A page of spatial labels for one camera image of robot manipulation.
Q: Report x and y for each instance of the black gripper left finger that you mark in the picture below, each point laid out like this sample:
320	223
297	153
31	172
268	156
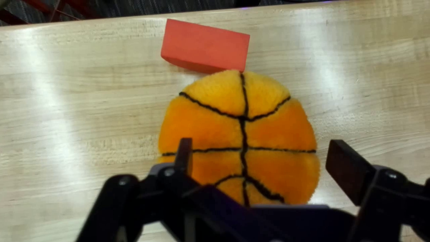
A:
135	209

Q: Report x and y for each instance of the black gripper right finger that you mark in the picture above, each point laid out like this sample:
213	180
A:
381	201

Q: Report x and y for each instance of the orange plush basketball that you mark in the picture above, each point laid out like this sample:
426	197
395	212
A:
277	129

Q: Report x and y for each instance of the orange-red foam block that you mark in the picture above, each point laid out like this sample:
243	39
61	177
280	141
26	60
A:
203	47

